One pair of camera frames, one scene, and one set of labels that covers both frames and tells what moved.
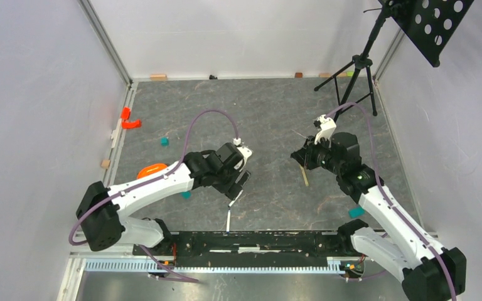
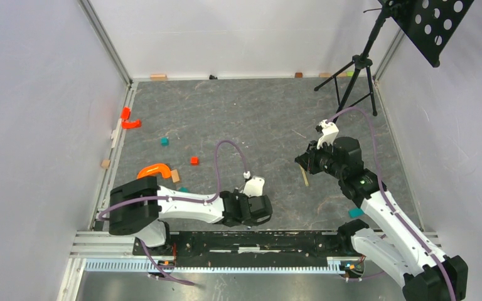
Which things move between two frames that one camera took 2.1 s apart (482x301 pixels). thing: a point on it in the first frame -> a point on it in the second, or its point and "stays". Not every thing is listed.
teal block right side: (356, 212) stays
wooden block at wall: (158, 77) stays
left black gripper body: (226, 182) -> (240, 197)
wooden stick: (304, 175) stays
